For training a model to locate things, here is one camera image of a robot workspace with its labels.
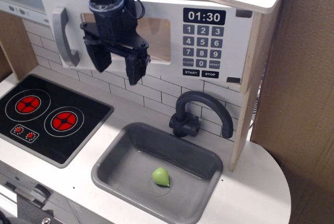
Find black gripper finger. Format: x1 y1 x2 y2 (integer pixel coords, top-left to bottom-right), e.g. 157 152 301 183
86 44 112 72
125 49 150 85

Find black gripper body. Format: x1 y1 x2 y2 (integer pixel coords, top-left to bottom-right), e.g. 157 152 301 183
80 0 149 57

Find white toy microwave door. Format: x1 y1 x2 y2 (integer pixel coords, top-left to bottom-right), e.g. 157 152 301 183
42 0 254 84

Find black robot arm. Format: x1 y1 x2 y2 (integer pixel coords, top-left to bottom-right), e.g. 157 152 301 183
80 0 150 85

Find dark grey toy faucet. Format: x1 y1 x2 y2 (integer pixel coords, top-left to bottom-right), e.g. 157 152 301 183
169 91 234 139

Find black toy stove top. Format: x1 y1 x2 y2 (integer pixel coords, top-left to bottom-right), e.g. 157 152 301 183
1 75 114 168

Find green toy pear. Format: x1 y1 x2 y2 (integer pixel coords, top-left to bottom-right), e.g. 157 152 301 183
152 167 170 187

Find grey plastic sink basin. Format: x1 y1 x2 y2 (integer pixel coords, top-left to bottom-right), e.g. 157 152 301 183
91 123 223 223

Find grey oven knob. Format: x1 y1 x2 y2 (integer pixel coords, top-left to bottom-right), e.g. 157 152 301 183
30 184 51 203

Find brown cardboard box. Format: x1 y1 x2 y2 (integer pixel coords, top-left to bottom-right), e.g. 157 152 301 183
251 0 333 223

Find grey microwave door handle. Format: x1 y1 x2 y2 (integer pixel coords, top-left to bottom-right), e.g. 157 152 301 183
51 7 80 67

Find grey oven door handle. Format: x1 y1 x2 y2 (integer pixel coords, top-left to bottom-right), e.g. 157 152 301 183
1 182 44 208

